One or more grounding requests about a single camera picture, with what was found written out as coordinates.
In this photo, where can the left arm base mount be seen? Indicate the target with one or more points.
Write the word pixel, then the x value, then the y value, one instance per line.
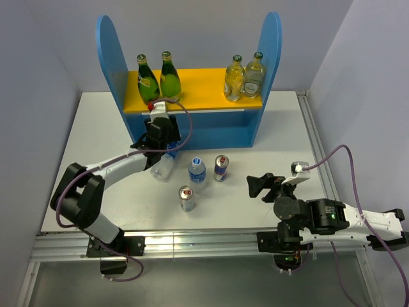
pixel 114 264

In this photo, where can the blue and yellow wooden shelf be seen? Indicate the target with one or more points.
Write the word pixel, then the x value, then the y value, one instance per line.
pixel 205 116

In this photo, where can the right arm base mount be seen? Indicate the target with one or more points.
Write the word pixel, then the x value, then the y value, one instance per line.
pixel 288 252

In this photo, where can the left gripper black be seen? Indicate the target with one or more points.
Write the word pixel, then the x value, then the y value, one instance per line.
pixel 173 133

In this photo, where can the green glass bottle back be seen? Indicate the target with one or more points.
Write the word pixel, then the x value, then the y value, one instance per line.
pixel 146 82

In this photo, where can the green glass bottle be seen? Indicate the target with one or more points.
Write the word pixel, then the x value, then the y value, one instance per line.
pixel 170 83
pixel 146 82

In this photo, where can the green glass bottle front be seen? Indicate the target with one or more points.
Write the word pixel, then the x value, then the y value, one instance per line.
pixel 170 83

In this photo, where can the red bull can back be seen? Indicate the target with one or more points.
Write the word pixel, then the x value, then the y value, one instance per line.
pixel 221 168

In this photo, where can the silver can front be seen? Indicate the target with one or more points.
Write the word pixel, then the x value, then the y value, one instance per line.
pixel 186 198

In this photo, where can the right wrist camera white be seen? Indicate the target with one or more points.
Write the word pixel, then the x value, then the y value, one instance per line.
pixel 298 174

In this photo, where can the aluminium rail frame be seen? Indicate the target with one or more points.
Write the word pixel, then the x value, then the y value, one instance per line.
pixel 209 256

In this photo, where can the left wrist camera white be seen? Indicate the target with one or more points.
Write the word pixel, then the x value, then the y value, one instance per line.
pixel 157 110

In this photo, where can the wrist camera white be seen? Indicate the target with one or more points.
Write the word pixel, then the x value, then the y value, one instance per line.
pixel 298 174
pixel 157 110

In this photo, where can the water bottle blue label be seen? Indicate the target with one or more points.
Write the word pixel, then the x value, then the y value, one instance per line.
pixel 163 168
pixel 197 174

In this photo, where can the yellow drink glass bottle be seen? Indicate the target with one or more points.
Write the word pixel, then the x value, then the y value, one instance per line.
pixel 234 78

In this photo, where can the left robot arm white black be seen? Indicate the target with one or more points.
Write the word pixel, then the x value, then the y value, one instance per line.
pixel 78 196

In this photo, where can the clear drink glass bottle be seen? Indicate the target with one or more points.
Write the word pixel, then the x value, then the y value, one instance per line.
pixel 254 76

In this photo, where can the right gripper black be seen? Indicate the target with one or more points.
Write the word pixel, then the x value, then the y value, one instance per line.
pixel 274 181

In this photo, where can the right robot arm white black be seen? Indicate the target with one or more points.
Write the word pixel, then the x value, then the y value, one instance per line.
pixel 314 223

